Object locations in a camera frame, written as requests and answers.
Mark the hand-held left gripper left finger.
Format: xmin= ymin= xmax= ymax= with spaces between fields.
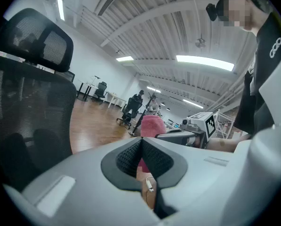
xmin=3 ymin=137 xmax=161 ymax=226

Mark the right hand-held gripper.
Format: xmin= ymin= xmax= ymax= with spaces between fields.
xmin=157 ymin=112 xmax=217 ymax=149

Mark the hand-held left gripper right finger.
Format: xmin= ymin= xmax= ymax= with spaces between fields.
xmin=142 ymin=137 xmax=256 ymax=226

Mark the pink cloth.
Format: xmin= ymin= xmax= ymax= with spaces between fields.
xmin=137 ymin=115 xmax=167 ymax=174

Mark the black mesh chair backrest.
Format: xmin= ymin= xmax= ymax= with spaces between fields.
xmin=0 ymin=53 xmax=78 ymax=193

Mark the person's right forearm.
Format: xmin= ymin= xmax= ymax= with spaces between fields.
xmin=207 ymin=135 xmax=252 ymax=153

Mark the black coat rack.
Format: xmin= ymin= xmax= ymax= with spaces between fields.
xmin=128 ymin=91 xmax=161 ymax=137

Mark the black office chair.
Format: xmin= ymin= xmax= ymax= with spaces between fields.
xmin=116 ymin=97 xmax=143 ymax=129
xmin=92 ymin=81 xmax=108 ymax=105

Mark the person in black vest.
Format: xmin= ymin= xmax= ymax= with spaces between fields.
xmin=233 ymin=11 xmax=281 ymax=136

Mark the person's head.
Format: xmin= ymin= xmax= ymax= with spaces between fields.
xmin=219 ymin=0 xmax=270 ymax=32

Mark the black mesh chair headrest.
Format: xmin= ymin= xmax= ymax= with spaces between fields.
xmin=0 ymin=8 xmax=74 ymax=73

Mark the white wire rack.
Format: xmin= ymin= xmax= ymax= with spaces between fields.
xmin=212 ymin=109 xmax=238 ymax=139

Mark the white adapter with cable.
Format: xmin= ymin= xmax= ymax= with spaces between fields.
xmin=145 ymin=176 xmax=155 ymax=193

